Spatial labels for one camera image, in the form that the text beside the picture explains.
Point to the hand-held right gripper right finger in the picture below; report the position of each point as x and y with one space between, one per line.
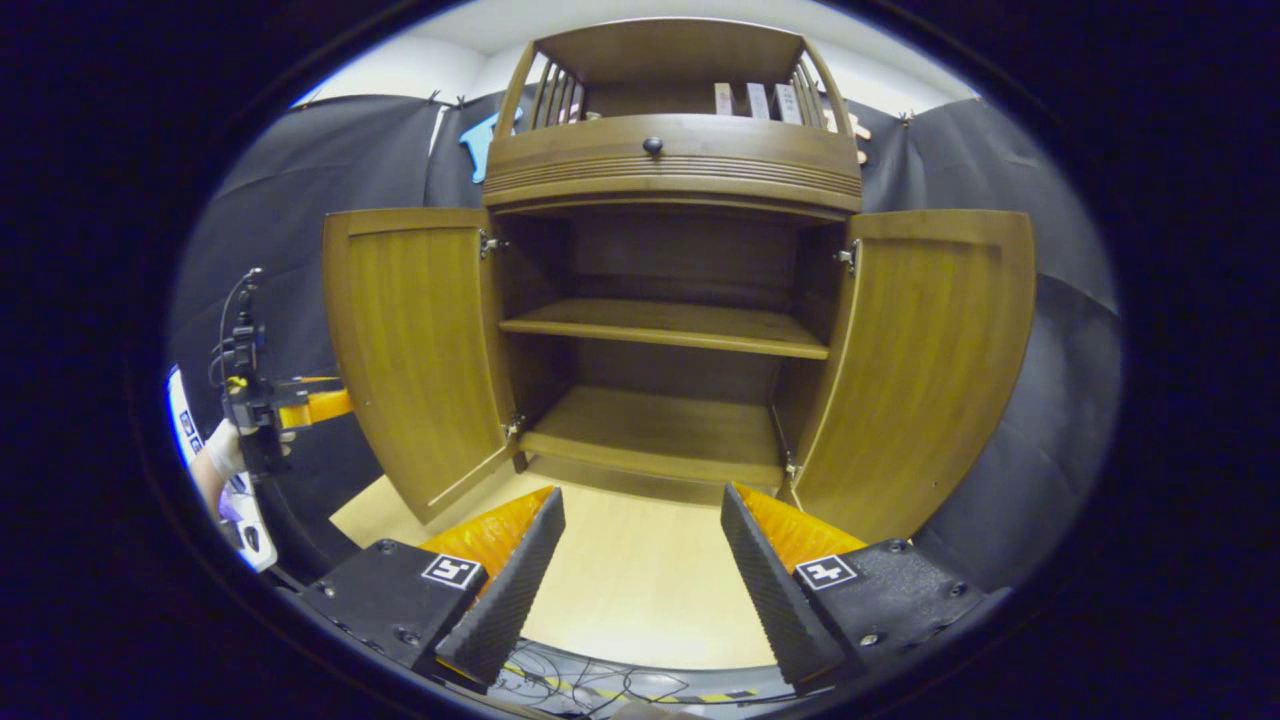
775 600

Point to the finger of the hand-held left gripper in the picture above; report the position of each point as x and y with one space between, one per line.
325 407

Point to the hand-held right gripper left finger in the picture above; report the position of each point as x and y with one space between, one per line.
510 600

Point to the wooden shoe cabinet door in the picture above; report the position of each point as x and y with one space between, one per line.
420 350
920 370

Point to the wooden double-door shoe cabinet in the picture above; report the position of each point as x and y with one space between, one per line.
670 50

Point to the wooden cabinet shelf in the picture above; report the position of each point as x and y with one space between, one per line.
660 325

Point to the wooden cabinet drawer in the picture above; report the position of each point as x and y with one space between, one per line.
750 150

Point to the person's white printed clothing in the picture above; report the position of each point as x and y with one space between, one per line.
183 420

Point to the black backdrop cloth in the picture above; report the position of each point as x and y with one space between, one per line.
1040 450

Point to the white book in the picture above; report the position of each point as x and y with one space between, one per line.
788 104
757 101

